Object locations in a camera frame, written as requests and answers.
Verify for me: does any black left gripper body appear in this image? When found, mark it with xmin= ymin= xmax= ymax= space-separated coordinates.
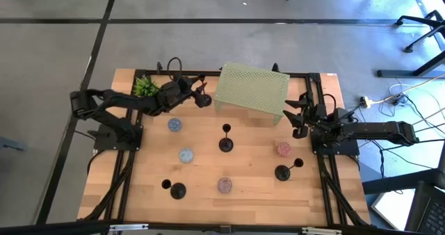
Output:
xmin=158 ymin=73 xmax=213 ymax=115

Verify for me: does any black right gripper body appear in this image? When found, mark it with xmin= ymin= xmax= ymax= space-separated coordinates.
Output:
xmin=291 ymin=90 xmax=327 ymax=140

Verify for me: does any pink glass candle holder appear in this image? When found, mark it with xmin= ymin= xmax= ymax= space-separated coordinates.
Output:
xmin=276 ymin=141 xmax=293 ymax=158

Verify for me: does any dark blue glass candle holder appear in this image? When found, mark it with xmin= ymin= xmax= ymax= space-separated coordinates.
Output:
xmin=168 ymin=117 xmax=183 ymax=133

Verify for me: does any black candlestick holder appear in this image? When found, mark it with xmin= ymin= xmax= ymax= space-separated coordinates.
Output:
xmin=161 ymin=179 xmax=187 ymax=200
xmin=274 ymin=157 xmax=305 ymax=182
xmin=218 ymin=123 xmax=234 ymax=153

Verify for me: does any light blue glass candle holder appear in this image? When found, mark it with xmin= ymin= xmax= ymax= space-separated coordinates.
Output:
xmin=178 ymin=147 xmax=195 ymax=164

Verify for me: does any purple glass candle holder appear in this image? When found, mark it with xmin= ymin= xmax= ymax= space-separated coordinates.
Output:
xmin=217 ymin=177 xmax=233 ymax=194

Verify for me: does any small green potted plant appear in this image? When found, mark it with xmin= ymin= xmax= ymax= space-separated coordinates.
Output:
xmin=133 ymin=75 xmax=160 ymax=97

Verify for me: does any green perforated metal shelf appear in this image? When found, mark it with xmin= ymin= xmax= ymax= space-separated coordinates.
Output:
xmin=213 ymin=61 xmax=291 ymax=125

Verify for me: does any black desk foot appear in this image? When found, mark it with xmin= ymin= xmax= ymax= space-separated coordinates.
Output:
xmin=377 ymin=50 xmax=445 ymax=79

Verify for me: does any black desk beam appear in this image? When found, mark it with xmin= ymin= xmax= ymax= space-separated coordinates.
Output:
xmin=361 ymin=147 xmax=445 ymax=195

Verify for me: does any white flat panel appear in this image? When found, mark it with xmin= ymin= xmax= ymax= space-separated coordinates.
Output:
xmin=370 ymin=189 xmax=416 ymax=232

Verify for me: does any black office chair base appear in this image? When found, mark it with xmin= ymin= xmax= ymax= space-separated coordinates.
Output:
xmin=394 ymin=9 xmax=445 ymax=54

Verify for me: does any black laptop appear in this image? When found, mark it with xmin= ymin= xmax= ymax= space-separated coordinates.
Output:
xmin=405 ymin=181 xmax=445 ymax=235

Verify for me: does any grey blue floor object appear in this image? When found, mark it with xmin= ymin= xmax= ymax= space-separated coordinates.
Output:
xmin=0 ymin=136 xmax=29 ymax=152

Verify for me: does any black left wrist camera cable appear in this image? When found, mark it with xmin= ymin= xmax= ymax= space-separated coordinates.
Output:
xmin=166 ymin=56 xmax=184 ymax=81

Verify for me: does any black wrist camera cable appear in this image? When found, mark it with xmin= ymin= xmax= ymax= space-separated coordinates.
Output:
xmin=321 ymin=93 xmax=337 ymax=113
xmin=166 ymin=56 xmax=184 ymax=81

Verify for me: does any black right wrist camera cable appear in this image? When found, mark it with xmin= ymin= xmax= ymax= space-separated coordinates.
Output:
xmin=321 ymin=93 xmax=337 ymax=113

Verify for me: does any black aluminium table frame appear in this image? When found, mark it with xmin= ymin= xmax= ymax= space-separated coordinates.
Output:
xmin=78 ymin=63 xmax=373 ymax=229

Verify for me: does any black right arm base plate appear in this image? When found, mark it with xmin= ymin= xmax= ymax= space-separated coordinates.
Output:
xmin=310 ymin=127 xmax=361 ymax=156

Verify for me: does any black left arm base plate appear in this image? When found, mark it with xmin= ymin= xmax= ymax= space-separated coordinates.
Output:
xmin=92 ymin=123 xmax=143 ymax=152

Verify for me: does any black floor cable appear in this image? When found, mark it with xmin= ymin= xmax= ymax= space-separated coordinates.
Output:
xmin=378 ymin=137 xmax=445 ymax=180

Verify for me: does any beige floor cable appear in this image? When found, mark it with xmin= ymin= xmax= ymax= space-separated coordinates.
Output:
xmin=370 ymin=73 xmax=445 ymax=106

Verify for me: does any silver rig bracket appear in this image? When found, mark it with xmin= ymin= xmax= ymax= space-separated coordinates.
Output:
xmin=108 ymin=222 xmax=149 ymax=232
xmin=301 ymin=227 xmax=343 ymax=235

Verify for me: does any black camera rig bar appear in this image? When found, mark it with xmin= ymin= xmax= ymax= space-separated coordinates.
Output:
xmin=0 ymin=219 xmax=445 ymax=235

